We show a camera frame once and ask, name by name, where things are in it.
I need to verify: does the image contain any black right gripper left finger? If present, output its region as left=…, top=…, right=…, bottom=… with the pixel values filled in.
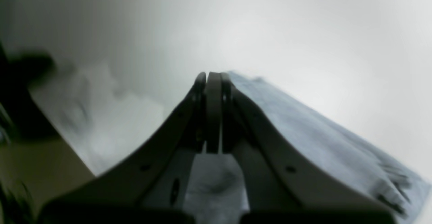
left=37, top=72, right=206, bottom=224

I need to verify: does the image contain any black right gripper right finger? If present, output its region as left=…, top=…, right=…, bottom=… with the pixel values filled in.
left=221, top=73, right=395, bottom=224

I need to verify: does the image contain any grey T-shirt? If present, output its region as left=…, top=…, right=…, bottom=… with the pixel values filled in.
left=30, top=64, right=431, bottom=224

